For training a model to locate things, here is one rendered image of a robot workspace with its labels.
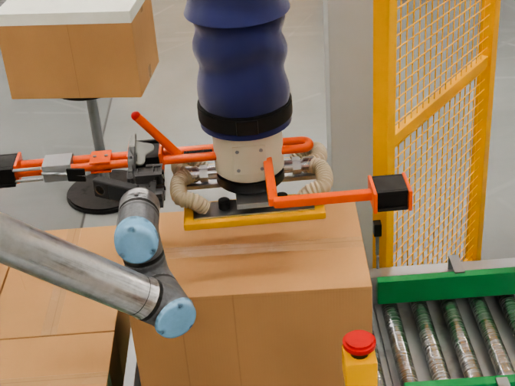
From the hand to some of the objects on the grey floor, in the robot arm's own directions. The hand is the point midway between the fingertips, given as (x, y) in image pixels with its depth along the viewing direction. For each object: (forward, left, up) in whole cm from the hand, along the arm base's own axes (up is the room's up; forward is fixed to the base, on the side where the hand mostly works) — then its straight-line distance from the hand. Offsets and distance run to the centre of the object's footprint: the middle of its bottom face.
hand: (136, 161), depth 219 cm
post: (-53, -42, -124) cm, 142 cm away
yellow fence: (+56, -112, -117) cm, 171 cm away
